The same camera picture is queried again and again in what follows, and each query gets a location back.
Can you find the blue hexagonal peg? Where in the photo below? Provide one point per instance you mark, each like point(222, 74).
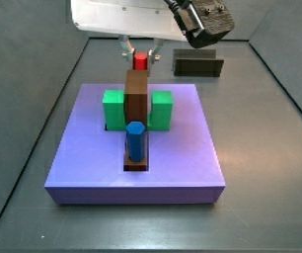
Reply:
point(136, 141)

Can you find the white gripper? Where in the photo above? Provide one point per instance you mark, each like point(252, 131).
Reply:
point(137, 18)

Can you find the green U-shaped block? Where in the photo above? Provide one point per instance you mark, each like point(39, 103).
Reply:
point(158, 116)

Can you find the red hexagonal peg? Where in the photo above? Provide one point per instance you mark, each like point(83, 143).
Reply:
point(140, 61)

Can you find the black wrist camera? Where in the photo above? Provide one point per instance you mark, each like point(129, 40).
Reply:
point(202, 20)

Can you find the black U-shaped holder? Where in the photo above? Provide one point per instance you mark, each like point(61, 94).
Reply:
point(196, 62)

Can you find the brown L-shaped block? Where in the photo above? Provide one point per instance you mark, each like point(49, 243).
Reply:
point(136, 112)

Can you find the purple board base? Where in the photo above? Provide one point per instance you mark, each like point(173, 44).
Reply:
point(86, 172)

